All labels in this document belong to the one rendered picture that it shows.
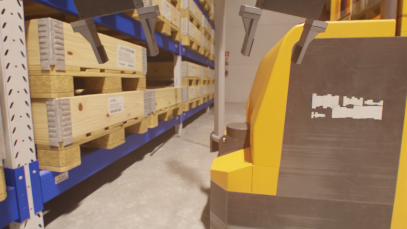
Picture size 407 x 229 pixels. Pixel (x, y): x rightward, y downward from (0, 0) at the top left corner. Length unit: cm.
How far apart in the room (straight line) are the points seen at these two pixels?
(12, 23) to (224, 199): 107
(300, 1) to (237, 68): 616
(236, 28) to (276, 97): 613
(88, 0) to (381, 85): 86
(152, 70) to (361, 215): 260
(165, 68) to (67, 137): 195
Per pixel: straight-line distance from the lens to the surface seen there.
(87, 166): 134
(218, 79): 101
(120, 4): 47
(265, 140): 76
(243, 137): 108
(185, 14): 287
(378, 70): 85
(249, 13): 45
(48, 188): 120
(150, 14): 46
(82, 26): 53
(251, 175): 81
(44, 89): 110
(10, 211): 113
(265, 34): 676
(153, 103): 180
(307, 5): 50
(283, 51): 75
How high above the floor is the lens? 69
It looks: 6 degrees down
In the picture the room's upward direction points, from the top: straight up
